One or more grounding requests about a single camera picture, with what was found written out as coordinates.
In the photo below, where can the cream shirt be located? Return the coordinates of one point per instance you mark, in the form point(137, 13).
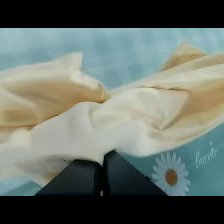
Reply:
point(100, 113)

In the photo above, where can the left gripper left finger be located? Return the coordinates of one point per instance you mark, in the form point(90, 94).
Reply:
point(76, 180)

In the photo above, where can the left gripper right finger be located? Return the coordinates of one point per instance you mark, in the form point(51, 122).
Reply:
point(126, 178)

